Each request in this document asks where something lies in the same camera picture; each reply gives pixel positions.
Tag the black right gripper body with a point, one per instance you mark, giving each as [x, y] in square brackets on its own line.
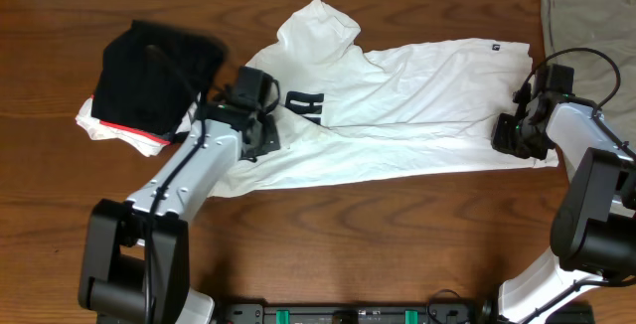
[516, 138]

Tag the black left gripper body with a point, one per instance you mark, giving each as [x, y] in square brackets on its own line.
[263, 136]

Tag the white printed t-shirt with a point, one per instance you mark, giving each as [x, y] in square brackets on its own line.
[346, 115]

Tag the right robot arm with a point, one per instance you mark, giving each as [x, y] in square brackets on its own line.
[590, 246]

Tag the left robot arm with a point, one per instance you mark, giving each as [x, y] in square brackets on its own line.
[136, 259]

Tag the white folded garment red trim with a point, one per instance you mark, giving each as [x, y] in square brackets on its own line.
[146, 143]

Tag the black folded garment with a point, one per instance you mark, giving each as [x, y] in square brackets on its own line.
[152, 74]

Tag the olive grey garment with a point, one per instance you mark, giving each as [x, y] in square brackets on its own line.
[607, 26]

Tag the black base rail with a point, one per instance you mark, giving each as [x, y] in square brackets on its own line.
[444, 311]

